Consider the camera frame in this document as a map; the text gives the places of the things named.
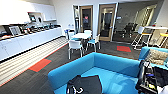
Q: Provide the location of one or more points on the small blue armchair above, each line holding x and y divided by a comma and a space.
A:
143, 53

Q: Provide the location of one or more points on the white chair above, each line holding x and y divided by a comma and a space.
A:
69, 33
94, 41
87, 31
75, 46

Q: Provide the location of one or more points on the yellow bar stool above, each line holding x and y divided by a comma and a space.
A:
164, 36

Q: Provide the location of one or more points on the white bar stool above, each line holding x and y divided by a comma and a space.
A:
138, 35

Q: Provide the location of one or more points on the large blue sofa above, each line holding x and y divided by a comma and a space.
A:
113, 71

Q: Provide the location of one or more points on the white clothes hanger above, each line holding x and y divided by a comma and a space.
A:
78, 89

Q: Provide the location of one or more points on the white square high table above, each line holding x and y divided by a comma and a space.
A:
156, 27

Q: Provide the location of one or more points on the white bundled object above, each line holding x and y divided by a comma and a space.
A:
164, 90

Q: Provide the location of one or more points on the silver countertop appliance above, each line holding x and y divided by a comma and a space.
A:
15, 30

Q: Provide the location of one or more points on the black garment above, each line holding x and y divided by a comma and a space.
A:
86, 83

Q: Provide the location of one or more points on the beige patterned cushion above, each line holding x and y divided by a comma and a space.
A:
158, 56

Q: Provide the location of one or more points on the black-framed countertop monitor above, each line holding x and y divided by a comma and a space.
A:
32, 17

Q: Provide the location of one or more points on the white lower kitchen cabinets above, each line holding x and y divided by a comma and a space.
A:
23, 43

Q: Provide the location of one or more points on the wooden door glass pane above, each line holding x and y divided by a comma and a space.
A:
106, 21
86, 18

